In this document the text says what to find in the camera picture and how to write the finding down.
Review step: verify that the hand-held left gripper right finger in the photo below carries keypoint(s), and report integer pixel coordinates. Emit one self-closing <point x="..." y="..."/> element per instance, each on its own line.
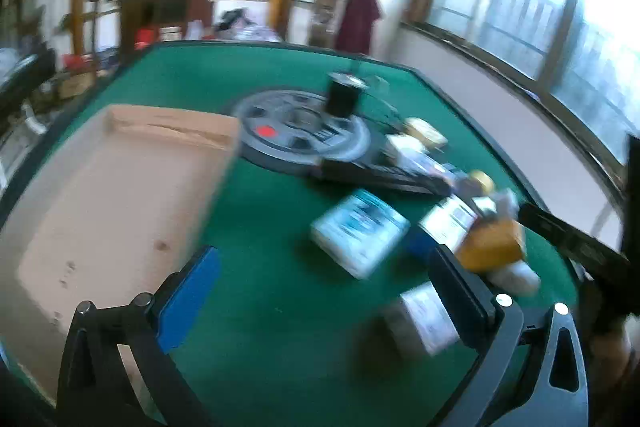
<point x="460" y="302"/>

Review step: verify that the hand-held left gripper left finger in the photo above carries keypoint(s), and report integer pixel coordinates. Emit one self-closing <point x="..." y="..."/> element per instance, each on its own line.
<point x="190" y="297"/>

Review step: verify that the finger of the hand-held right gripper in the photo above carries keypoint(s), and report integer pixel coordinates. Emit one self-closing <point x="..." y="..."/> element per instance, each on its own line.
<point x="570" y="239"/>

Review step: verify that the white pink barcode box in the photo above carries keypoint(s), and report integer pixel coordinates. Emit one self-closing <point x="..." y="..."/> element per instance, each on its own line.
<point x="425" y="317"/>

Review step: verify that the plain white bottle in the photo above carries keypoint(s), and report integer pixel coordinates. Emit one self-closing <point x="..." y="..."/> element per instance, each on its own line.
<point x="515" y="279"/>

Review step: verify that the yellow snack packet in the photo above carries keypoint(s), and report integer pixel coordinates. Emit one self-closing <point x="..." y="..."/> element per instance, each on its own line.
<point x="492" y="244"/>

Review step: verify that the white labelled medicine bottle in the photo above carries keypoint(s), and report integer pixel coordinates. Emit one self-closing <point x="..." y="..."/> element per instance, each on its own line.
<point x="500" y="202"/>

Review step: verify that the dark blue barcode box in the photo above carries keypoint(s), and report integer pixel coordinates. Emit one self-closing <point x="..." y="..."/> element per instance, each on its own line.
<point x="450" y="219"/>

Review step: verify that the small yellow object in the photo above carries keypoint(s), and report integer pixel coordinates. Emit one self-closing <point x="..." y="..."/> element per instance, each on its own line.
<point x="482" y="181"/>

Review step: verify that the shallow cardboard box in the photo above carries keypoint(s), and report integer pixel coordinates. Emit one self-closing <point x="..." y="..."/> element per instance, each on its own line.
<point x="110" y="217"/>

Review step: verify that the blue white medicine box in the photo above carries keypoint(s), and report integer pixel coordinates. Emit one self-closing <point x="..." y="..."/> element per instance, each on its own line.
<point x="360" y="229"/>

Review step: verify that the black marker pen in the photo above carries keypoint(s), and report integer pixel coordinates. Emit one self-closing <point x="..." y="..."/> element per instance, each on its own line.
<point x="380" y="177"/>

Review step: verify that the person's right forearm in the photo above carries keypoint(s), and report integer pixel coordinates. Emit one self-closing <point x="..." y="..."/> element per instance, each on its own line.
<point x="612" y="357"/>

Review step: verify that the white power adapter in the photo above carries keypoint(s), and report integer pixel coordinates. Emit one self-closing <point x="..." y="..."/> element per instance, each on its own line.
<point x="402" y="149"/>

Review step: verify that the cream power strip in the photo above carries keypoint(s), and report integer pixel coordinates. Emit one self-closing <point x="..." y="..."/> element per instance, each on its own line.
<point x="425" y="132"/>

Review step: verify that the black cylindrical motor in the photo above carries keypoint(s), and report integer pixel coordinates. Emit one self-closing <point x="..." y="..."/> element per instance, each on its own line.
<point x="342" y="99"/>

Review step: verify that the red box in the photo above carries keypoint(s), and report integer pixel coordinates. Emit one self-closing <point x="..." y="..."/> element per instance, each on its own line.
<point x="148" y="38"/>

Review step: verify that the pile of clothes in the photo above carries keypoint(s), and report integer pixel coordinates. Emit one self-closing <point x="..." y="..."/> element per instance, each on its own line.
<point x="247" y="27"/>

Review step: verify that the wooden armchair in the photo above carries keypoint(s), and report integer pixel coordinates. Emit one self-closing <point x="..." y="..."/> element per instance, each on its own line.
<point x="137" y="22"/>

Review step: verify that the maroon garment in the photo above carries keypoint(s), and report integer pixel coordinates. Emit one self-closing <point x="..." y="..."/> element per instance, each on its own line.
<point x="357" y="22"/>

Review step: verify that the wooden chair with garment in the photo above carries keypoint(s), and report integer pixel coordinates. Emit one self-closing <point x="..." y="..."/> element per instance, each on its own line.
<point x="320" y="7"/>

